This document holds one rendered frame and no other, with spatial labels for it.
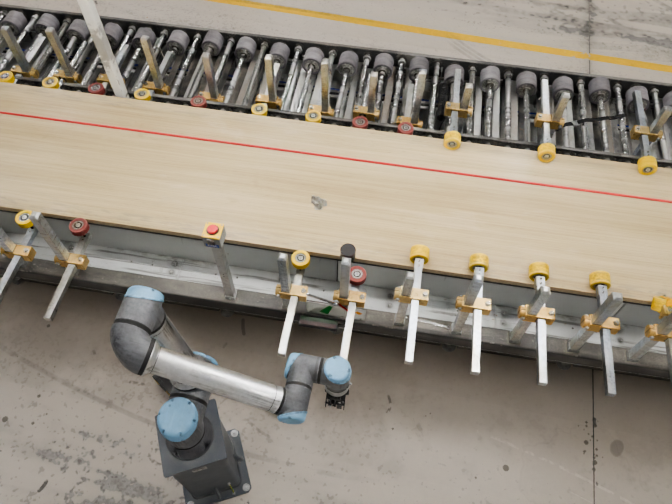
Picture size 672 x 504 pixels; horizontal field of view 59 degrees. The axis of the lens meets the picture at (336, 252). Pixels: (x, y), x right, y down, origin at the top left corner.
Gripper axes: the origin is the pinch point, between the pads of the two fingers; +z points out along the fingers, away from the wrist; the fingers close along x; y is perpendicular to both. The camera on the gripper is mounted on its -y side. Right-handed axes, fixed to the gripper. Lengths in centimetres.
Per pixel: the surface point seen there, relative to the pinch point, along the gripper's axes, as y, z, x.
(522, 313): -40, -14, 68
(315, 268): -63, 12, -19
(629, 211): -103, -8, 120
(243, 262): -64, 17, -53
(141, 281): -45, 13, -96
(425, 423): -20, 82, 45
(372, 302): -54, 21, 10
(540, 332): -33, -14, 75
